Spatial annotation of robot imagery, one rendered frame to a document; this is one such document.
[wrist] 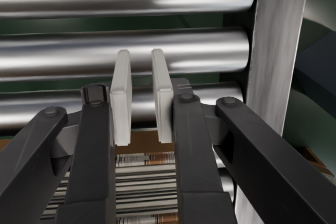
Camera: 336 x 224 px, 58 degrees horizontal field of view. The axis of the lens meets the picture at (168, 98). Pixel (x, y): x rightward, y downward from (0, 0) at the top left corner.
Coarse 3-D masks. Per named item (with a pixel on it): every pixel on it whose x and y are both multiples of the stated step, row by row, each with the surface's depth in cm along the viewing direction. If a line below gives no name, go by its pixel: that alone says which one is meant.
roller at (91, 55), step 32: (64, 32) 31; (96, 32) 31; (128, 32) 31; (160, 32) 31; (192, 32) 31; (224, 32) 31; (0, 64) 29; (32, 64) 30; (64, 64) 30; (96, 64) 30; (192, 64) 31; (224, 64) 32
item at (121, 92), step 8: (120, 56) 19; (128, 56) 19; (120, 64) 17; (128, 64) 18; (120, 72) 16; (128, 72) 18; (112, 80) 15; (120, 80) 15; (128, 80) 17; (112, 88) 14; (120, 88) 14; (128, 88) 17; (112, 96) 14; (120, 96) 14; (128, 96) 16; (112, 104) 14; (120, 104) 14; (128, 104) 16; (112, 112) 14; (120, 112) 14; (128, 112) 15; (120, 120) 14; (128, 120) 15; (120, 128) 15; (128, 128) 15; (120, 136) 15; (128, 136) 15; (120, 144) 15
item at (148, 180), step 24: (120, 168) 28; (144, 168) 28; (168, 168) 29; (120, 192) 26; (144, 192) 26; (168, 192) 26; (48, 216) 24; (120, 216) 23; (144, 216) 23; (168, 216) 23
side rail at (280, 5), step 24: (264, 0) 29; (288, 0) 29; (240, 24) 34; (264, 24) 30; (288, 24) 30; (264, 48) 31; (288, 48) 31; (240, 72) 35; (264, 72) 32; (288, 72) 33; (264, 96) 34; (288, 96) 34; (264, 120) 35; (240, 192) 39; (240, 216) 41
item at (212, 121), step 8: (176, 80) 17; (184, 80) 17; (176, 88) 16; (184, 88) 16; (208, 104) 14; (208, 112) 14; (208, 120) 13; (216, 120) 13; (208, 128) 13; (216, 128) 13; (224, 128) 13; (216, 136) 14; (224, 136) 13; (232, 136) 13; (216, 144) 14; (224, 144) 14; (232, 144) 14
